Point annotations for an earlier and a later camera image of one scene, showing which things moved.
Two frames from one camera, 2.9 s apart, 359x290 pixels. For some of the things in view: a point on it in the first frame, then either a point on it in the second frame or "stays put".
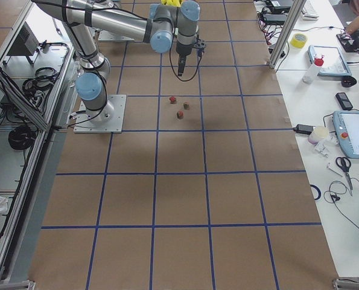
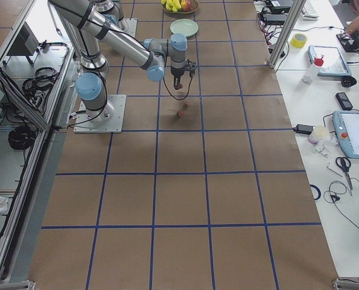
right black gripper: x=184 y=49 to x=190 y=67
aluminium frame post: x=297 y=7 stays put
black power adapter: x=304 y=128 stays put
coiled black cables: x=22 y=138 stays put
